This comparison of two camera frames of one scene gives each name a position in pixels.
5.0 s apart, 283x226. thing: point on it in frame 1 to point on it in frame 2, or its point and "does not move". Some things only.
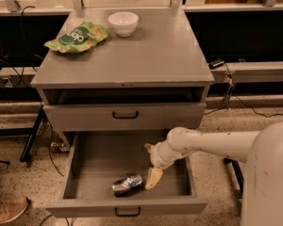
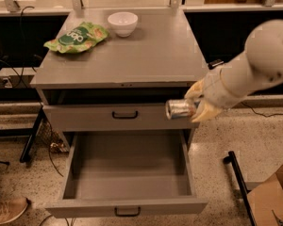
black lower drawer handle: [128, 215] does not move
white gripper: [156, 156] to [216, 88]
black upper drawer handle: [126, 116] does not move
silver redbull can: [132, 184] to [177, 108]
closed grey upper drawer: [124, 117] does not move
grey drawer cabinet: [154, 80] does not move
